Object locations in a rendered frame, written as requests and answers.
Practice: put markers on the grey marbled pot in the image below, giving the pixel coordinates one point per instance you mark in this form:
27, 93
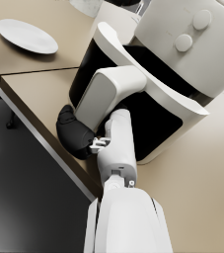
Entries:
85, 6

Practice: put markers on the white round plate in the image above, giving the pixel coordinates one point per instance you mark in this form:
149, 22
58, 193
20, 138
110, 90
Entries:
26, 35

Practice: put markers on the pale air fryer body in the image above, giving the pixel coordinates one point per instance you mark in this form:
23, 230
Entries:
209, 59

